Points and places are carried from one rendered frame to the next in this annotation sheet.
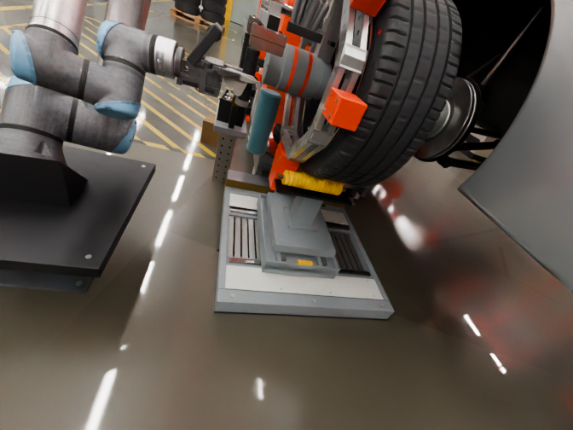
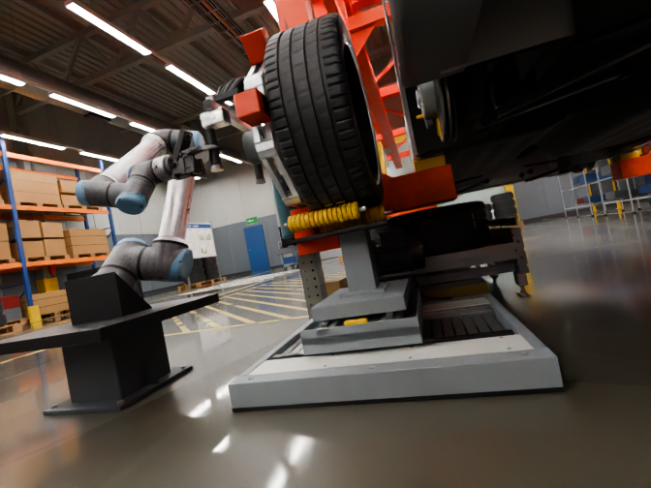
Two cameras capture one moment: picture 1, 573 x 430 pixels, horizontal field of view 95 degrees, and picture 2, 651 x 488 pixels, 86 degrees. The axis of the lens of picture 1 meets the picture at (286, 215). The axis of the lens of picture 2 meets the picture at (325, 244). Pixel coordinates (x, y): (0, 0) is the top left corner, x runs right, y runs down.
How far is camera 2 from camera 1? 0.96 m
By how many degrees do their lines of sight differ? 50
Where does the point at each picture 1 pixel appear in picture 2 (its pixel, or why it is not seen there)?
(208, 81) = (186, 164)
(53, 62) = (93, 185)
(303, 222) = (362, 286)
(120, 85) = (129, 186)
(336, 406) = not seen: outside the picture
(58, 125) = (131, 262)
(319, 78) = not seen: hidden behind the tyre
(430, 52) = (300, 36)
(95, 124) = (155, 255)
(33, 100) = (119, 250)
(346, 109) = (241, 100)
